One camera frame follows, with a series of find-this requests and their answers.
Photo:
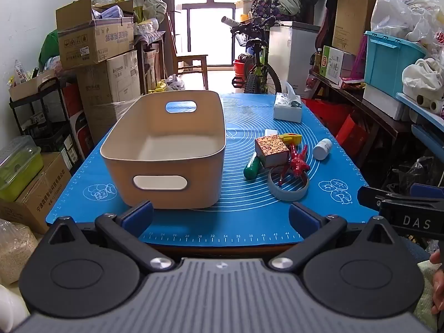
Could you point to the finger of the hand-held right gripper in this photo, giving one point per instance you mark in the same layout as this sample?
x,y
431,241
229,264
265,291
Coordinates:
x,y
373,197
428,190

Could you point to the open cardboard box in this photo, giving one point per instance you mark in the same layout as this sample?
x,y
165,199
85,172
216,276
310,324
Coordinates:
x,y
93,45

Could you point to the green container with clear lid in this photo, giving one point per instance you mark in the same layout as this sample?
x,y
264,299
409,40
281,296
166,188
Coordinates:
x,y
19,173

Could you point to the red paper bags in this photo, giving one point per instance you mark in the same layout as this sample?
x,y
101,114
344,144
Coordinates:
x,y
340,121

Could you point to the person's right hand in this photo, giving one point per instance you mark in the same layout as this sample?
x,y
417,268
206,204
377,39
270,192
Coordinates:
x,y
438,284

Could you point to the cardboard tray box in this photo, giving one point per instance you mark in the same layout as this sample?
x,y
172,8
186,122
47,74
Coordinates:
x,y
29,86

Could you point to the taped cardboard box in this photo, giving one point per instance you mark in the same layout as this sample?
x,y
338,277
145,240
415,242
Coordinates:
x,y
45,194

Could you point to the tall cardboard box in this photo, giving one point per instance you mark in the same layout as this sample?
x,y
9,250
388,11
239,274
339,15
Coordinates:
x,y
352,20

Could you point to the pile of clothes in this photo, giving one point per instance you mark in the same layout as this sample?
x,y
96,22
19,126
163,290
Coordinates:
x,y
277,1

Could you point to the blue silicone baking mat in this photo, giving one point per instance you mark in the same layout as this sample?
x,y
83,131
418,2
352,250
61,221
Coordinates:
x,y
249,211

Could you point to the green bag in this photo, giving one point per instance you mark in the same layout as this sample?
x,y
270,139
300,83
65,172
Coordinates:
x,y
48,48

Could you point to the beige plastic storage bin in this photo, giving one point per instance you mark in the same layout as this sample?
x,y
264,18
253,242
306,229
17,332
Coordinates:
x,y
208,180

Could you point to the teal plastic storage bin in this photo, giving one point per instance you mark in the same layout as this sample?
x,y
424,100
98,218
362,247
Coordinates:
x,y
388,62

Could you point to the white tissue box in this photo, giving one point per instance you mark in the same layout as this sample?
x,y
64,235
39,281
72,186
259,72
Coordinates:
x,y
288,111

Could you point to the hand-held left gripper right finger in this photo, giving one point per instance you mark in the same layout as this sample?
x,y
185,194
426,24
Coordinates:
x,y
305,216

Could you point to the red and white appliance box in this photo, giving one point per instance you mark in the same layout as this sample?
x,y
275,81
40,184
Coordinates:
x,y
78,125

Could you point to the green black bicycle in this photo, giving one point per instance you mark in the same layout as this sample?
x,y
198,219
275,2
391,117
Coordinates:
x,y
258,62

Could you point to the cooking oil bottle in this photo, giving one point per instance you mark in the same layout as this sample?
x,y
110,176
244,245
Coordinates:
x,y
318,60

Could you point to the wooden side table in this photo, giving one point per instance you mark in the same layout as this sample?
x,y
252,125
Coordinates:
x,y
378,125

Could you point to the red plastic figurine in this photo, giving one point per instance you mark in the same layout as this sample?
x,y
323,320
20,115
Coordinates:
x,y
298,163

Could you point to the white cloth bundle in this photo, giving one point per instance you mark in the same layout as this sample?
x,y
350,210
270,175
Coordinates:
x,y
421,76

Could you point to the red patterned small box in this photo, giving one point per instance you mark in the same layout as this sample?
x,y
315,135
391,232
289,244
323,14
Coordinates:
x,y
272,146

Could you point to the clear bag of grain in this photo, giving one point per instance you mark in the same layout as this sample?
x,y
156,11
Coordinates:
x,y
15,249

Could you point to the wooden chair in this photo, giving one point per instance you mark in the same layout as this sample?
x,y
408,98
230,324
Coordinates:
x,y
189,59

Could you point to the green white carton box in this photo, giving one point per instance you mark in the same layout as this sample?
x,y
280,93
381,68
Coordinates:
x,y
334,66

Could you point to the red bucket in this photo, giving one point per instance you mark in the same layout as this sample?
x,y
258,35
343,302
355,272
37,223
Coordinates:
x,y
239,67

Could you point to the black utility cart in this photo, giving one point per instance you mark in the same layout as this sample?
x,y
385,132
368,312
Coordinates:
x,y
52,118

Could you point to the small white box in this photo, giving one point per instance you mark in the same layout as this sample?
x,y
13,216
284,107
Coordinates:
x,y
271,133

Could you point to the plain printed cardboard box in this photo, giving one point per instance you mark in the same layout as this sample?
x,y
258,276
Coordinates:
x,y
111,79

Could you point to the white round object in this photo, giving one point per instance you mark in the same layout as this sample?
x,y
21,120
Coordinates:
x,y
10,308

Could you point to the white pill bottle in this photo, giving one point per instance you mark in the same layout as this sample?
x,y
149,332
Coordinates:
x,y
322,149

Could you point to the yellow plastic toy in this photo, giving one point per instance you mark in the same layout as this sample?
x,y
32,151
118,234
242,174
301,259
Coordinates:
x,y
290,138

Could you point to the clear tape roll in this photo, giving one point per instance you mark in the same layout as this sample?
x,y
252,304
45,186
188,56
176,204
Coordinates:
x,y
278,194

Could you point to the yellow plastic jug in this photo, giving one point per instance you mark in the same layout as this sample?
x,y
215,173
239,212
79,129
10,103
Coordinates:
x,y
158,87

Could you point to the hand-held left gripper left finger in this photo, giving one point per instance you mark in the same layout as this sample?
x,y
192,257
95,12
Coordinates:
x,y
138,216

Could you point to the white foam box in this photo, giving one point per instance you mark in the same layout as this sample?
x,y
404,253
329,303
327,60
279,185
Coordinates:
x,y
381,104

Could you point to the white chest freezer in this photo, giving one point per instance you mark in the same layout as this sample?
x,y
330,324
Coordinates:
x,y
295,52

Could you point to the crumpled plastic bag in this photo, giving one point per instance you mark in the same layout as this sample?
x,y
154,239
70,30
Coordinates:
x,y
175,81

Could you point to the white plastic bag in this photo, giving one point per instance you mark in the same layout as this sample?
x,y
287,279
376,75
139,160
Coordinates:
x,y
399,17

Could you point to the light green cloth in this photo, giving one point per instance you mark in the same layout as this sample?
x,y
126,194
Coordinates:
x,y
425,295

